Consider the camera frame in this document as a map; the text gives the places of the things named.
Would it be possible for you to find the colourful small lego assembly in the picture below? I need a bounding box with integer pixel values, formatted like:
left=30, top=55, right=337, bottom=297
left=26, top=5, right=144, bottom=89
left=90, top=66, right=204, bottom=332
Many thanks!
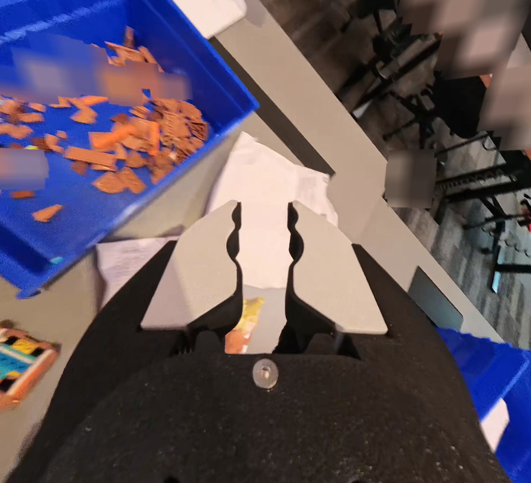
left=0, top=319, right=59, bottom=409

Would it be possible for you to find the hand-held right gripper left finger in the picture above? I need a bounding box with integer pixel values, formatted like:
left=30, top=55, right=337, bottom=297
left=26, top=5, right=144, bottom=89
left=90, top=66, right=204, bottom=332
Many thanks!
left=141, top=201, right=244, bottom=351

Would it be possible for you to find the grey desk cable flap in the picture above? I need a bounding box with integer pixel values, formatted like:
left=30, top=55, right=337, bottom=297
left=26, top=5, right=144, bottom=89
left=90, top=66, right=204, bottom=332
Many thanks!
left=408, top=267, right=463, bottom=330

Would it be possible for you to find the pile of brown lego pieces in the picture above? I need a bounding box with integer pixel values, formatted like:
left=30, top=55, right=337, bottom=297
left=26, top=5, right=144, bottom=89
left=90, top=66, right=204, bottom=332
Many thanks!
left=0, top=26, right=210, bottom=222

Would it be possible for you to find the stack of blue bins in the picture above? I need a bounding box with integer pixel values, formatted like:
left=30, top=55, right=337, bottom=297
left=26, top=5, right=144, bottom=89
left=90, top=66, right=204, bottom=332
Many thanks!
left=436, top=327, right=531, bottom=483

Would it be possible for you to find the blue plastic parts bin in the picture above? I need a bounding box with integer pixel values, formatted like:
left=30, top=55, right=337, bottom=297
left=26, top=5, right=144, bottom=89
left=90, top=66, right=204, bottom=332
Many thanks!
left=0, top=0, right=260, bottom=299

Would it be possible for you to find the white paper scrap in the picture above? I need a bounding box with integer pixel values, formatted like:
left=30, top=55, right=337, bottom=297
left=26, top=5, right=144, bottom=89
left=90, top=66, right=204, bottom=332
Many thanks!
left=481, top=400, right=510, bottom=450

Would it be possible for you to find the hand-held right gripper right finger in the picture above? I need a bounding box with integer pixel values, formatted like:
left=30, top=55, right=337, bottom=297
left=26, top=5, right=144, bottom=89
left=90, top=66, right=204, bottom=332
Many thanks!
left=286, top=201, right=388, bottom=351

